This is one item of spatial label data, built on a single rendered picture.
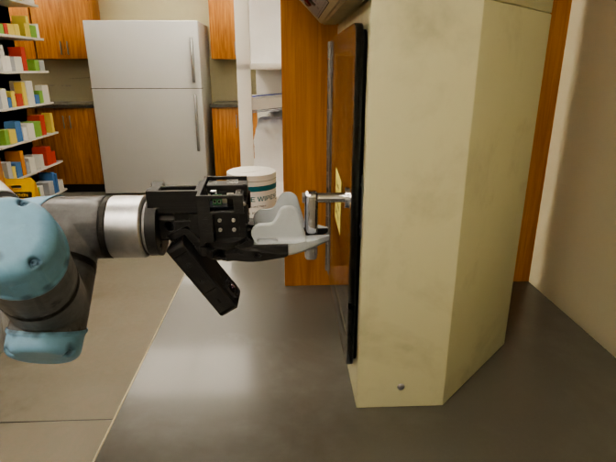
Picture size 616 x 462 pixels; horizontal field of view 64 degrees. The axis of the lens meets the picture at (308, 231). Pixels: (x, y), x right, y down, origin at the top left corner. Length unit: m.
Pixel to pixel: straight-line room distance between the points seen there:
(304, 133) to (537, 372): 0.53
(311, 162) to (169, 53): 4.68
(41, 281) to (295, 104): 0.56
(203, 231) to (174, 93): 4.97
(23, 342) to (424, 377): 0.45
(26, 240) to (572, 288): 0.87
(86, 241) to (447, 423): 0.47
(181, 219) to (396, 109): 0.27
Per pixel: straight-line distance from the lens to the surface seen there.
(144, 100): 5.60
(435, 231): 0.56
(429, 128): 0.54
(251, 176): 1.25
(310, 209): 0.58
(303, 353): 0.76
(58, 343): 0.57
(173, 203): 0.58
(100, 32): 5.71
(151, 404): 0.69
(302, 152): 0.89
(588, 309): 0.98
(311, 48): 0.88
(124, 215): 0.59
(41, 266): 0.44
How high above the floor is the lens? 1.35
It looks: 18 degrees down
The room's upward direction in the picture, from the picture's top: straight up
